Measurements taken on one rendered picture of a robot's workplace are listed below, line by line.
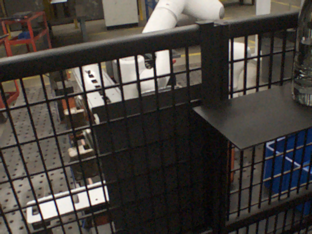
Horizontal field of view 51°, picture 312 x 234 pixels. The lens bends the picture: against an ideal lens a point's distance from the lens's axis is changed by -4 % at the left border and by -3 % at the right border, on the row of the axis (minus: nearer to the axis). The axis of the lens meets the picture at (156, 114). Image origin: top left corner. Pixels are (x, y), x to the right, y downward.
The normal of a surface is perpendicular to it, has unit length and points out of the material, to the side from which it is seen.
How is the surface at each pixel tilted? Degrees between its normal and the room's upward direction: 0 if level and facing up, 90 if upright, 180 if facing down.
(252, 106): 0
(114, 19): 90
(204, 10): 78
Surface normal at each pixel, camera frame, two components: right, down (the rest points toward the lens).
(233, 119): -0.08, -0.89
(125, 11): 0.19, 0.42
